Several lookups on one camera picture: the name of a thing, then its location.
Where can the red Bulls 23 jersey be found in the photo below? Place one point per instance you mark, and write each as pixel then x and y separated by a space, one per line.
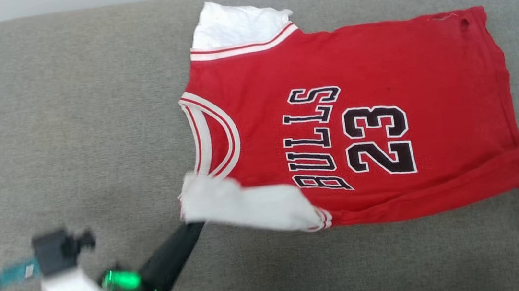
pixel 367 66

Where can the grey fabric sofa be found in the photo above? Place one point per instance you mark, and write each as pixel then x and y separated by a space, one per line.
pixel 70 136

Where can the teal label tag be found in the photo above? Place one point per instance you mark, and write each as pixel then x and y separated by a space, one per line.
pixel 12 274

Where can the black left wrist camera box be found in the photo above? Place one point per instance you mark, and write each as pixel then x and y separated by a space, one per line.
pixel 58 251

